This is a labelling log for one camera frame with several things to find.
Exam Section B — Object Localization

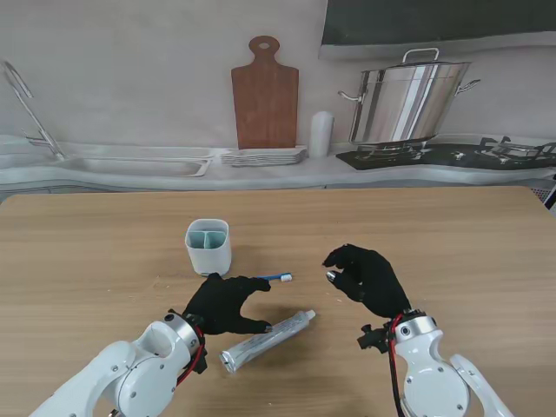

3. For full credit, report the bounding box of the white toothbrush holder cup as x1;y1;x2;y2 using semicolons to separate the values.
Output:
184;218;232;278

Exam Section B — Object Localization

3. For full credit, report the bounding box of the brown wooden cutting board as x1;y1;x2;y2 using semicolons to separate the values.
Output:
230;35;300;150

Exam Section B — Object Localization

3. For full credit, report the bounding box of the chrome kitchen faucet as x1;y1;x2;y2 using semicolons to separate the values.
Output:
0;59;67;161

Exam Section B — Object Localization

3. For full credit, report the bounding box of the black gas stove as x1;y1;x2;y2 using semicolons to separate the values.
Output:
335;136;556;171

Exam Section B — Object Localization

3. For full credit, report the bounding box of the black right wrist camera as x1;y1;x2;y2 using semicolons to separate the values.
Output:
357;321;392;354

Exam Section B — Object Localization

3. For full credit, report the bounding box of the red black right arm cable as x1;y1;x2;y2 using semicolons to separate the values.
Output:
387;319;404;417

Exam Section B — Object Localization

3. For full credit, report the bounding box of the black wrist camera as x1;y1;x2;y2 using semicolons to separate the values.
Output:
186;342;209;375
357;321;392;354

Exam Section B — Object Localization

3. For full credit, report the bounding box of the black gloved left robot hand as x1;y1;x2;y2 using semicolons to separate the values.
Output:
182;272;274;336

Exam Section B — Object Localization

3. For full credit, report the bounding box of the stack of white plates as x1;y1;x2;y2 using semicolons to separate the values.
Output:
220;146;308;167

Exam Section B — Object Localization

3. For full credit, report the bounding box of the large stainless steel pot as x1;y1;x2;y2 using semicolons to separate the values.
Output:
337;48;481;147

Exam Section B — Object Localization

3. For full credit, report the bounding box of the stainless steel sink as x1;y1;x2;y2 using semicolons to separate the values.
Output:
56;145;216;178

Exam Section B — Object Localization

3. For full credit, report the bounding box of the dark range hood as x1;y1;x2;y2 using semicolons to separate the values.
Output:
318;0;556;61

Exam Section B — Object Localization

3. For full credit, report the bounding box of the white cylindrical canister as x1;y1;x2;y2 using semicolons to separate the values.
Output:
308;110;335;158

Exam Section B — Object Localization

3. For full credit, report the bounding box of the silver toothpaste tube white cap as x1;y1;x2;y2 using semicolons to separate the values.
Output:
219;309;317;374

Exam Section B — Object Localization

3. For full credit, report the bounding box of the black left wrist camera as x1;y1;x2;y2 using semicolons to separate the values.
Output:
186;342;209;375

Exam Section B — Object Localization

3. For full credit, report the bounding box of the red black left arm cable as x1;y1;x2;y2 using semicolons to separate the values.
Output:
175;328;206;387

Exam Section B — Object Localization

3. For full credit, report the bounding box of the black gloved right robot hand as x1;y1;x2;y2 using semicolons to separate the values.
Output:
321;243;413;318

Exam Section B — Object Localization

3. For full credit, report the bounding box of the red black arm cable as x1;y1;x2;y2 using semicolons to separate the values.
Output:
387;319;404;417
175;328;206;387

